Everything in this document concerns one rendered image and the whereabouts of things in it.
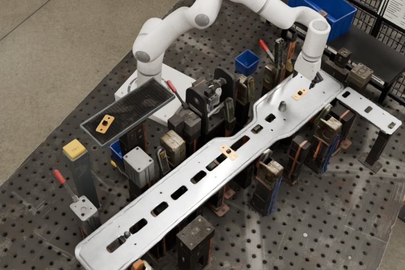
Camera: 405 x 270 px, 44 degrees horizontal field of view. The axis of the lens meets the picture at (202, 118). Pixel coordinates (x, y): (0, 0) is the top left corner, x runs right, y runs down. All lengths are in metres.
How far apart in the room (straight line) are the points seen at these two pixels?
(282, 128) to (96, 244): 0.90
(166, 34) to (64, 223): 0.92
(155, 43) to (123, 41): 1.77
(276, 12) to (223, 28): 1.07
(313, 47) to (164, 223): 0.89
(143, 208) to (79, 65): 2.07
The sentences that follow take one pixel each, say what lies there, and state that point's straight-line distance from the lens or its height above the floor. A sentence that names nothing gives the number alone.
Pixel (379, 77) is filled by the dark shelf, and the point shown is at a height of 1.03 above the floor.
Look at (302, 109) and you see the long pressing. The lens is 2.23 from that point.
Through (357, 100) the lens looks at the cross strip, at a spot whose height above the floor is 1.00.
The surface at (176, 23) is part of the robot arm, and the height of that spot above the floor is 1.30.
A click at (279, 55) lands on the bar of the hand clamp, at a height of 1.13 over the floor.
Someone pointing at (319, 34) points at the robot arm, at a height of 1.40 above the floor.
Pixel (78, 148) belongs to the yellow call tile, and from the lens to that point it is 1.89.
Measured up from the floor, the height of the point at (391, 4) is 1.24.
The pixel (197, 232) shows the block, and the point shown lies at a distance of 1.83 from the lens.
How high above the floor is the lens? 2.68
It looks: 52 degrees down
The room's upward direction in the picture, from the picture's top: 3 degrees clockwise
